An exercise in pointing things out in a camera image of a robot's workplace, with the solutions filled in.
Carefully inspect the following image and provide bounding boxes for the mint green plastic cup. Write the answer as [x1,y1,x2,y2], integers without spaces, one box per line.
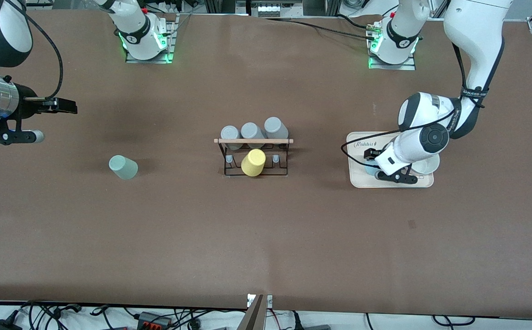
[109,155,139,180]

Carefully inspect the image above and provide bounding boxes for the grey plastic cup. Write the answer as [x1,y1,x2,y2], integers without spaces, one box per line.
[241,122,266,148]
[221,125,242,151]
[264,117,289,141]

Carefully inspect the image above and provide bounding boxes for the beige tray with rabbit print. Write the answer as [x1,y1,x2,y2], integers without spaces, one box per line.
[346,132,434,189]

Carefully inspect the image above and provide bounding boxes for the long black table cable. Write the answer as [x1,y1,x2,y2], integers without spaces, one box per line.
[265,17,370,38]

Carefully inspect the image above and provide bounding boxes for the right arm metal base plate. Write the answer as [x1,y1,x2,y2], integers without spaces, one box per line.
[125,14,176,64]

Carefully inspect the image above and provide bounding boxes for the black wire rack wooden bar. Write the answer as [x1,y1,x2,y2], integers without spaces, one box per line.
[214,137,294,177]

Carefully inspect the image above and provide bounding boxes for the grey power strip orange switches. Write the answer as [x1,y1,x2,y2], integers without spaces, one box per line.
[137,312,173,330]

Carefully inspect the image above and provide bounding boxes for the white footed bowl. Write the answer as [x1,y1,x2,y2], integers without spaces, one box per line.
[410,154,441,176]

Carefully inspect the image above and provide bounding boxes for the short black table cable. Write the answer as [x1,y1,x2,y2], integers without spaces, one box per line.
[338,14,373,31]

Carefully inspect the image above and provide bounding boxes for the black velcro cable strap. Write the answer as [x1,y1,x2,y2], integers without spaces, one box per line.
[447,108,462,136]
[460,86,490,109]

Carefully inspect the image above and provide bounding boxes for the yellow plastic cup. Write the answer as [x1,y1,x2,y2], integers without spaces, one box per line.
[241,148,266,177]

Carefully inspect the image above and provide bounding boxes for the grey camera stand post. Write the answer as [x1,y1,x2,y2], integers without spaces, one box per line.
[238,293,273,330]

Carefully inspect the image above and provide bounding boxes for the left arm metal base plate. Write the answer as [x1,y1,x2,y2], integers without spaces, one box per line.
[368,27,417,71]

